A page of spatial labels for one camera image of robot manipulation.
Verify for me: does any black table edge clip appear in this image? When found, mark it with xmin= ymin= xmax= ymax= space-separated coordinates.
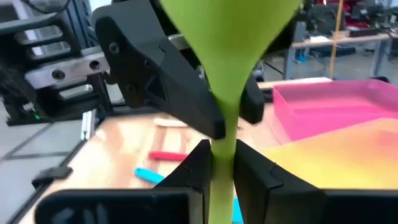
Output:
xmin=30 ymin=166 xmax=74 ymax=190

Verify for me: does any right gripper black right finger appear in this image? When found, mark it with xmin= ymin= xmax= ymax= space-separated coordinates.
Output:
xmin=233 ymin=139 xmax=327 ymax=224

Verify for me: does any yellow hanging cable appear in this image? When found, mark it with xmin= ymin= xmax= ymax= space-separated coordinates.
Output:
xmin=328 ymin=0 xmax=345 ymax=80

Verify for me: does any green silicone spoon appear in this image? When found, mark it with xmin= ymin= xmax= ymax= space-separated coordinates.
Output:
xmin=160 ymin=0 xmax=304 ymax=224

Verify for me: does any light wood workbench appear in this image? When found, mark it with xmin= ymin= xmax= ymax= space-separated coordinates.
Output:
xmin=282 ymin=30 xmax=398 ymax=80

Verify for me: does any pink plastic bin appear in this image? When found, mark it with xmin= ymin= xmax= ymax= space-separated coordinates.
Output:
xmin=272 ymin=78 xmax=398 ymax=142

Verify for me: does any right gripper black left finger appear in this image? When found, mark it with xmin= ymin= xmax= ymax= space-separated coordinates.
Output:
xmin=155 ymin=139 xmax=213 ymax=224

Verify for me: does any blue silicone spatula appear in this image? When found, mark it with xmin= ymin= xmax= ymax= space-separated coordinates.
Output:
xmin=134 ymin=167 xmax=245 ymax=224

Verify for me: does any red silicone spatula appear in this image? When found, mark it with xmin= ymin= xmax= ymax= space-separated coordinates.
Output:
xmin=148 ymin=151 xmax=190 ymax=162

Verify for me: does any silver aluminium bracket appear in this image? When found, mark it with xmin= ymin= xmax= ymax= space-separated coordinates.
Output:
xmin=80 ymin=108 xmax=98 ymax=141

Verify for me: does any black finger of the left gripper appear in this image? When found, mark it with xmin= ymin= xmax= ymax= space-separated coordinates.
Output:
xmin=238 ymin=73 xmax=266 ymax=125
xmin=93 ymin=1 xmax=227 ymax=140

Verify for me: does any black aluminium table frame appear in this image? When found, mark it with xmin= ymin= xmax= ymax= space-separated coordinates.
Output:
xmin=0 ymin=0 xmax=113 ymax=224

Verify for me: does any yellow plastic bin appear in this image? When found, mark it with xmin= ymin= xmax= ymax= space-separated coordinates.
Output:
xmin=261 ymin=117 xmax=398 ymax=190

